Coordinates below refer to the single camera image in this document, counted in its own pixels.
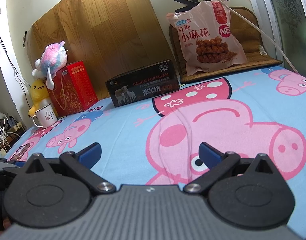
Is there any white enamel mug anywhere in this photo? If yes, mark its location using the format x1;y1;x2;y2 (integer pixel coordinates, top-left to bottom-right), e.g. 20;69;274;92
32;104;59;128

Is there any cartoon pig printed bedsheet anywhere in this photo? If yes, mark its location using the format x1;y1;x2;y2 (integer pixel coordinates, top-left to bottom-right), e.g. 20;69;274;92
6;66;306;233

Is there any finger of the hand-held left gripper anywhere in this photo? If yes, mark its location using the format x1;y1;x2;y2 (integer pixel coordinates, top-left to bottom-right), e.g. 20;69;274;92
4;161;27;178

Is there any pastel plush toy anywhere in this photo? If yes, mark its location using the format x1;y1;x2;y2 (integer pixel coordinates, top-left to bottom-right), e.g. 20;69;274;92
31;41;69;90

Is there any black wall cable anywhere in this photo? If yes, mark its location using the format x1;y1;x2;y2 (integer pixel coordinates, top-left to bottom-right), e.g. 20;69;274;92
0;2;32;94

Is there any white cable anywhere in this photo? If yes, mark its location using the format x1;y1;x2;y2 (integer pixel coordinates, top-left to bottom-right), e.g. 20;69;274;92
165;0;301;75

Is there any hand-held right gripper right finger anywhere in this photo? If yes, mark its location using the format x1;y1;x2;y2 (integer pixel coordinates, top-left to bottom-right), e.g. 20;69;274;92
184;142;281;194

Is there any black cardboard box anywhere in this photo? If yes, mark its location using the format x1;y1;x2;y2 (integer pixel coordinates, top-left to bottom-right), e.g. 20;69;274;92
105;59;181;108

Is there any yellow duck plush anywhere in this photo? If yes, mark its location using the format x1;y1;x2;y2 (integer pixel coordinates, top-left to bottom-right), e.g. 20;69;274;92
28;79;50;117

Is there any window frame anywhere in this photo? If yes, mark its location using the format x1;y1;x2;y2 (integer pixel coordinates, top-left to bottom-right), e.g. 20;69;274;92
242;0;306;80

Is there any wooden panel board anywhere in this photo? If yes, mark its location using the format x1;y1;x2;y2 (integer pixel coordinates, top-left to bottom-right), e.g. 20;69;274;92
26;0;179;101

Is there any smartphone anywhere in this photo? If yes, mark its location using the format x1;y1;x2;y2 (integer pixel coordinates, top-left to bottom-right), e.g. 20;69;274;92
8;143;32;162

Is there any red gift box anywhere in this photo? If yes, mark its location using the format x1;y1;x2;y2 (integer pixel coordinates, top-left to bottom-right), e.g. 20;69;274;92
47;60;99;117

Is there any white wire rack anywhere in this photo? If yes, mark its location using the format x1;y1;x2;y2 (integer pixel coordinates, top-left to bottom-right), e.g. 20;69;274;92
0;109;27;155

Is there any large pink snack bag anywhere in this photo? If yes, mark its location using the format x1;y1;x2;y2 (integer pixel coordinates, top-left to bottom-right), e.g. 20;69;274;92
166;0;248;77

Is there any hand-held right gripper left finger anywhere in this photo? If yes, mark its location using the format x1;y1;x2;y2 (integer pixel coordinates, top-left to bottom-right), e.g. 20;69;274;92
18;142;116;193

